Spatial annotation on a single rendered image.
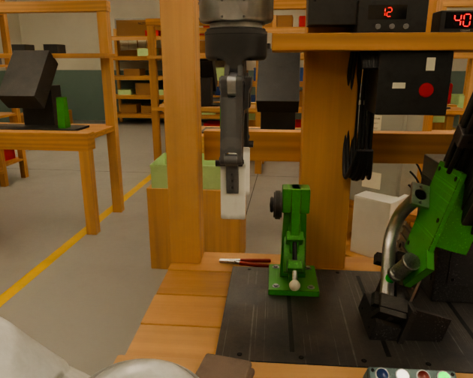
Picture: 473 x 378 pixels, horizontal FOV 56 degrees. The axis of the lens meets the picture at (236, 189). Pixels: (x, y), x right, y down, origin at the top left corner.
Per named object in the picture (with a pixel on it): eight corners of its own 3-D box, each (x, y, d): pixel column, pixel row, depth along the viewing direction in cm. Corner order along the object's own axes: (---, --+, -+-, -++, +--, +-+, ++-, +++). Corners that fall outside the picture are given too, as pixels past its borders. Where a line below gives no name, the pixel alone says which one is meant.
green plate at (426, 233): (459, 280, 89) (503, 184, 83) (419, 269, 89) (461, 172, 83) (439, 256, 100) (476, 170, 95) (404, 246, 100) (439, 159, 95)
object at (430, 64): (447, 115, 106) (455, 50, 102) (375, 115, 107) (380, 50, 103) (429, 109, 118) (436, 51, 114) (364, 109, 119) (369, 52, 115)
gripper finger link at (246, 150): (228, 147, 62) (228, 146, 63) (228, 195, 64) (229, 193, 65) (249, 148, 62) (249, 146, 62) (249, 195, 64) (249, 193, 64)
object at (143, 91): (236, 127, 1022) (236, 25, 959) (112, 124, 1056) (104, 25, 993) (239, 123, 1073) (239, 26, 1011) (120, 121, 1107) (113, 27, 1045)
